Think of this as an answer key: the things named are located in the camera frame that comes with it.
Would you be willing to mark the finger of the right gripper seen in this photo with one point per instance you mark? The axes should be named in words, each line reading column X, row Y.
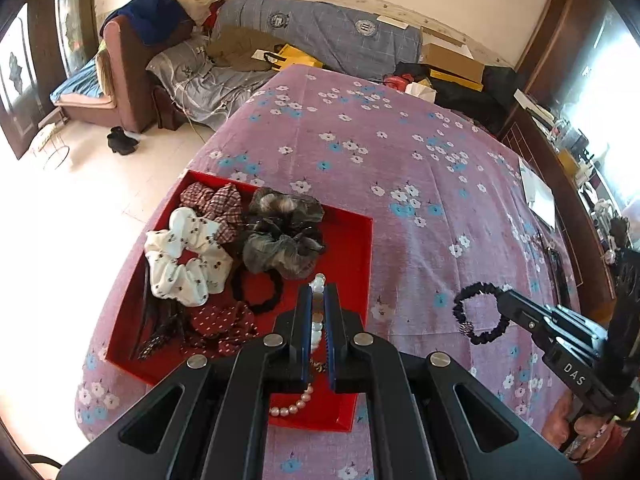
column 551, row 324

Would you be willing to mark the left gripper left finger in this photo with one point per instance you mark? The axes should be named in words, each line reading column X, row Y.
column 207, row 419

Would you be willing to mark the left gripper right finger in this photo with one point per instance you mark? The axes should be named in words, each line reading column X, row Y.
column 429, row 418

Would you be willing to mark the dark red dotted scrunchie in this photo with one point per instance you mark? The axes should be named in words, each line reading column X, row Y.
column 218, row 330

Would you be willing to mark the black hair claw clip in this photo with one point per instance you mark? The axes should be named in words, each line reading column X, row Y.
column 160, row 320

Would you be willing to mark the white floral scrunchie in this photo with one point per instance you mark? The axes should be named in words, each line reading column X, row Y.
column 186, row 262

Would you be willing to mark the grey pleated scrunchie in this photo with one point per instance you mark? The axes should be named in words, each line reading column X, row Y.
column 282, row 233

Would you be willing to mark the red plaid scrunchie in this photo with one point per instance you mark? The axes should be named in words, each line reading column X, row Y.
column 223, row 206

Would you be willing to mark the right hand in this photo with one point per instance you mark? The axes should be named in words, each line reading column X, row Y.
column 597, row 435

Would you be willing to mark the wooden dresser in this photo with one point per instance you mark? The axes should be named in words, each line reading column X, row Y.
column 594, row 230

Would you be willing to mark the white paper on bed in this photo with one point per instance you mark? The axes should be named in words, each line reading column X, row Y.
column 538, row 195

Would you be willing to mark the pink floral bedspread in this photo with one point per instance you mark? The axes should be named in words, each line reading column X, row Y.
column 447, row 206

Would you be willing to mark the red tray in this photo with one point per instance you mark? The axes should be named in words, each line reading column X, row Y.
column 346, row 262

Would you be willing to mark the cardboard box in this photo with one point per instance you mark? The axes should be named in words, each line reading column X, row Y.
column 452, row 62

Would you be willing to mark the black boots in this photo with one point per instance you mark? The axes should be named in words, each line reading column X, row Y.
column 120, row 143

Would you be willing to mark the small round stool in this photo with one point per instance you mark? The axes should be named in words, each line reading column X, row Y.
column 48, row 147

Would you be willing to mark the grey silk pillow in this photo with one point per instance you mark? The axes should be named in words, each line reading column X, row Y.
column 205, row 93

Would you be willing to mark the blue plaid quilt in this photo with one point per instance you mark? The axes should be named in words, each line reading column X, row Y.
column 349, row 41

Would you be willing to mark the brown sofa armchair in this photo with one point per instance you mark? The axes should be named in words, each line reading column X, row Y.
column 130, row 105

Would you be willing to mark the blue cushion on chaise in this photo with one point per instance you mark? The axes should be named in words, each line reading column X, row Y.
column 83, row 86

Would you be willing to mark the yellow bag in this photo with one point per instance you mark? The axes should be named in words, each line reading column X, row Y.
column 284, row 56

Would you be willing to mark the olive blanket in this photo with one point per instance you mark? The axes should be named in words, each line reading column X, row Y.
column 234, row 47

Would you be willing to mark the blue jacket on sofa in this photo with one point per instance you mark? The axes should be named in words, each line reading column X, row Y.
column 152, row 20

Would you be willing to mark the wooden glass door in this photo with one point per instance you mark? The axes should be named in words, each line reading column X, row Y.
column 42, row 43

